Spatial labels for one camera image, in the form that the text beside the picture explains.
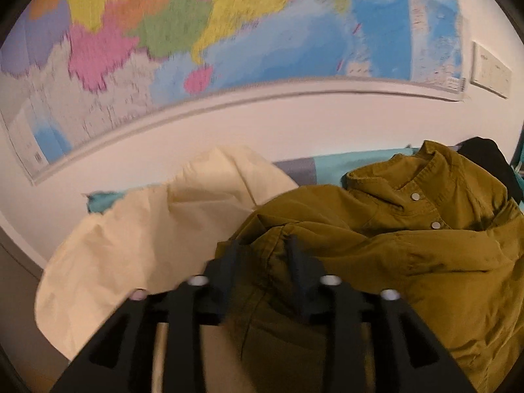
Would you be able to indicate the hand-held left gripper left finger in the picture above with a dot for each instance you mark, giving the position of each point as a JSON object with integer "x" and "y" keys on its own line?
{"x": 227, "y": 272}

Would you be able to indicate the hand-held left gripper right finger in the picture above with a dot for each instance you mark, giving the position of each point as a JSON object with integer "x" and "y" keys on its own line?
{"x": 302, "y": 272}

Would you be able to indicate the cream garment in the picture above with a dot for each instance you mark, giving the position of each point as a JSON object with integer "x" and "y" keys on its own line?
{"x": 143, "y": 233}

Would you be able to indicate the olive green jacket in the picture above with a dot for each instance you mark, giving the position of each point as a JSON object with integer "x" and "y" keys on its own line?
{"x": 430, "y": 262}

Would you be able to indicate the teal grey printed bed sheet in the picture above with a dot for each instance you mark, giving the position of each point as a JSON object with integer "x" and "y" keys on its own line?
{"x": 327, "y": 168}

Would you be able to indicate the black garment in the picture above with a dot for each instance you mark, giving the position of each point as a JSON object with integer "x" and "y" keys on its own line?
{"x": 487, "y": 159}

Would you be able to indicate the colourful wall map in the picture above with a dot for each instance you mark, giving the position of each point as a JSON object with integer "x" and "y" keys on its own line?
{"x": 245, "y": 28}

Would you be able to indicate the white wall socket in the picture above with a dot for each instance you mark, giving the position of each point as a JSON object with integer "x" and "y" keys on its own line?
{"x": 481, "y": 63}
{"x": 501, "y": 75}

